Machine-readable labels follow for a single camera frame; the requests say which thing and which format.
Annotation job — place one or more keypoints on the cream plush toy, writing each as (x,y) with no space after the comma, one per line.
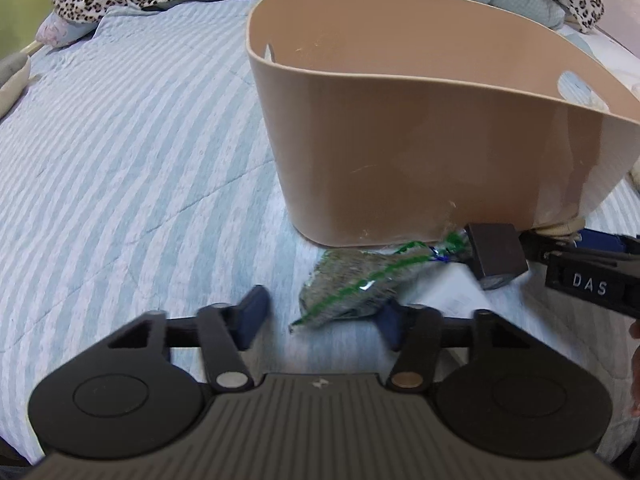
(14,82)

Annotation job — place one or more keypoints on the pink white cloth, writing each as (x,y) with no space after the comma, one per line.
(56,33)

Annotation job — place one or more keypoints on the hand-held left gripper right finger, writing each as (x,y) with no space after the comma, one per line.
(391,326)

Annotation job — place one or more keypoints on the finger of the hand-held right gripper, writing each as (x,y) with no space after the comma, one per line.
(548,247)

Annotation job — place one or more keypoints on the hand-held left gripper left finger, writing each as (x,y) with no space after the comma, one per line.
(251,314)

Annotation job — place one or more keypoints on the dark grey box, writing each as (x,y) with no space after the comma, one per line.
(496,253)

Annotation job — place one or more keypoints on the green striped clear packet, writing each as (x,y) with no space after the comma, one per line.
(350,282)

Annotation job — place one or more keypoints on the beige plastic basket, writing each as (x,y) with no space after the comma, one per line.
(430,125)

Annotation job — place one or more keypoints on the blue striped bed quilt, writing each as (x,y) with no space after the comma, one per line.
(130,170)

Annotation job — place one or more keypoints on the white paper sheet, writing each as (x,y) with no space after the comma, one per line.
(467,305)

